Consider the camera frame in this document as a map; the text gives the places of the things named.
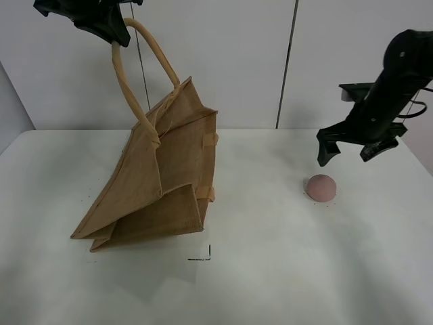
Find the brown linen tote bag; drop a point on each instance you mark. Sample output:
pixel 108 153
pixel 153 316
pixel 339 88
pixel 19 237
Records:
pixel 163 182

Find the pink peach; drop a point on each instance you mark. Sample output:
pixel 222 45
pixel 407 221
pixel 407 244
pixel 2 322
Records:
pixel 320 188

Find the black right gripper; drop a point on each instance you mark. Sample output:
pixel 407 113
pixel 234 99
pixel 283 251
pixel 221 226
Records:
pixel 376 106

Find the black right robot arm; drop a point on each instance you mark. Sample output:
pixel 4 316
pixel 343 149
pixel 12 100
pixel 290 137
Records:
pixel 410 50

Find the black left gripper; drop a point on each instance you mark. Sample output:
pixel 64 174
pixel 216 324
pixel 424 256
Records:
pixel 101 18

